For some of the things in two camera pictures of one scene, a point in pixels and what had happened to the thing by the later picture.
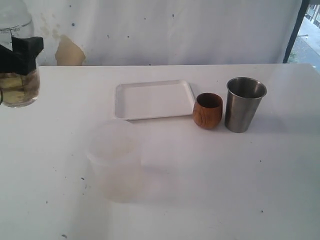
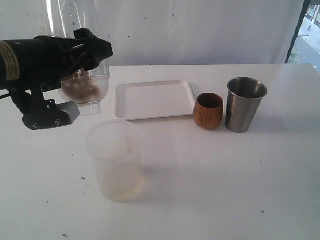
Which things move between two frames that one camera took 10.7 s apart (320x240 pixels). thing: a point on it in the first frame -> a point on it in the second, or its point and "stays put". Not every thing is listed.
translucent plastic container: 115,147 stays put
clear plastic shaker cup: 17,90 -> 62,17
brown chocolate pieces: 19,89 -> 82,88
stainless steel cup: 244,96 stays put
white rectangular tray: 152,99 stays put
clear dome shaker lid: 14,14 -> 87,91
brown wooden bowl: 207,110 stays put
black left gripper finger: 24,52 -> 93,49
